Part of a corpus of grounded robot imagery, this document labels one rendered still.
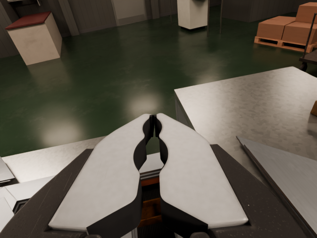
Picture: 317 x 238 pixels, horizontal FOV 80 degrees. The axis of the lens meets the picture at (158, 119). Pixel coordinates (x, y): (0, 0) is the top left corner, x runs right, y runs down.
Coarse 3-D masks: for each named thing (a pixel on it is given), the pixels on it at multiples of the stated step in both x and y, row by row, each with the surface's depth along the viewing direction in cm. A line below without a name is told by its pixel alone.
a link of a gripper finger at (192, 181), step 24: (168, 120) 11; (168, 144) 9; (192, 144) 9; (168, 168) 8; (192, 168) 8; (216, 168) 8; (168, 192) 7; (192, 192) 7; (216, 192) 7; (168, 216) 7; (192, 216) 6; (216, 216) 6; (240, 216) 6
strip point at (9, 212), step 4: (0, 200) 76; (4, 200) 76; (0, 204) 75; (4, 204) 74; (8, 204) 74; (0, 208) 73; (4, 208) 73; (8, 208) 73; (0, 212) 72; (4, 212) 72; (8, 212) 71; (12, 212) 71; (0, 216) 71; (4, 216) 70; (8, 216) 70
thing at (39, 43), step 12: (48, 12) 631; (12, 24) 488; (24, 24) 458; (36, 24) 467; (48, 24) 516; (12, 36) 463; (24, 36) 471; (36, 36) 480; (48, 36) 489; (60, 36) 694; (24, 48) 484; (36, 48) 493; (48, 48) 503; (60, 48) 593; (24, 60) 497; (36, 60) 507
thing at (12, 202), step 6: (144, 174) 79; (150, 174) 79; (156, 174) 80; (0, 192) 79; (6, 192) 79; (0, 198) 77; (6, 198) 77; (12, 198) 76; (12, 204) 74; (18, 204) 75; (12, 210) 72; (132, 234) 61
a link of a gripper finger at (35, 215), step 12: (84, 156) 9; (72, 168) 8; (60, 180) 8; (72, 180) 8; (36, 192) 7; (48, 192) 7; (60, 192) 7; (24, 204) 7; (36, 204) 7; (48, 204) 7; (24, 216) 6; (36, 216) 6; (48, 216) 6; (12, 228) 6; (24, 228) 6; (36, 228) 6; (48, 228) 6
